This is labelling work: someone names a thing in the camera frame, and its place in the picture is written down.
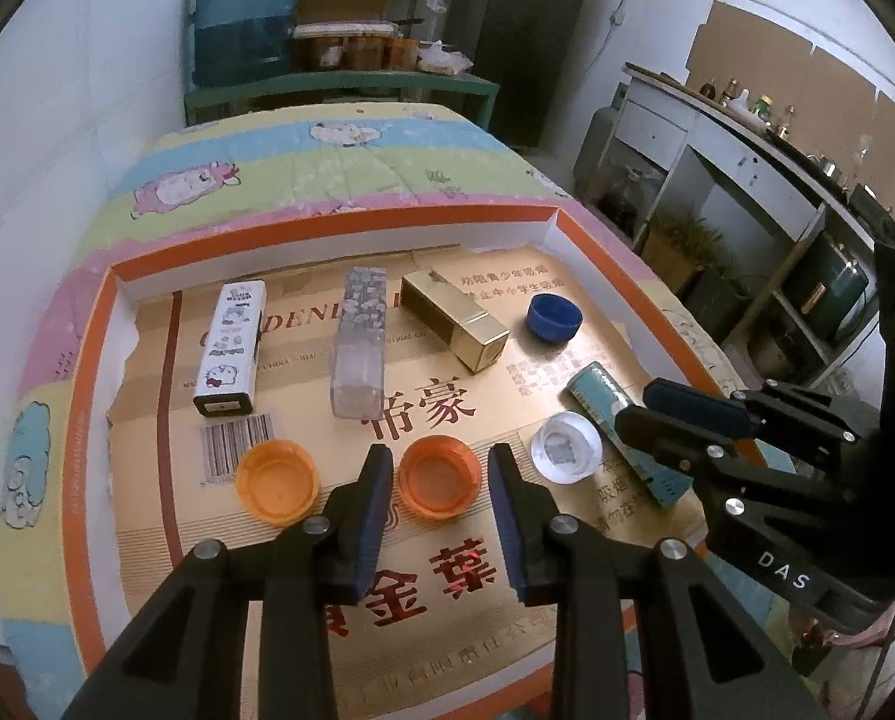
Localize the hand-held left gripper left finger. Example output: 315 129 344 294
61 442 394 720

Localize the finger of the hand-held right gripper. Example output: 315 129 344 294
642 379 879 466
613 403 854 533

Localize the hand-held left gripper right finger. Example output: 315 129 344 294
487 442 827 720

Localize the orange bottle cap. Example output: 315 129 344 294
235 439 321 526
397 435 484 522

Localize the teal rectangular box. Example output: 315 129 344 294
563 361 692 509

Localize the white bottle cap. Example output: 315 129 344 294
531 411 604 485

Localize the blue bottle cap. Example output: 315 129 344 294
526 294 585 344

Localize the clear glitter rectangular box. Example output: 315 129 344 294
329 266 392 421

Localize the gold rectangular box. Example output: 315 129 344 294
400 270 512 374

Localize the orange-rimmed cardboard box tray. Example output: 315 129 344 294
61 201 794 713

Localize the white cartoon-print box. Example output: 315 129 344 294
193 279 267 417

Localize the green potted plant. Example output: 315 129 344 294
638 206 741 293

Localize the green cooking pot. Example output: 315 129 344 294
781 232 872 342

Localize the dark glass jug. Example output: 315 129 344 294
604 169 662 233

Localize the white counter cabinet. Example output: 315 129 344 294
612 64 895 391

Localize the grey gas cylinder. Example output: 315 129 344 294
573 82 632 203

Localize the dark grey refrigerator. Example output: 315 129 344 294
447 0 598 151

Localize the white plastic bag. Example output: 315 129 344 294
417 41 474 76

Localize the brown cardboard box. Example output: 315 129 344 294
297 0 392 25

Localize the blue water jug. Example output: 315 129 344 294
190 0 307 89

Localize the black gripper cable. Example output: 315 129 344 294
876 604 895 720

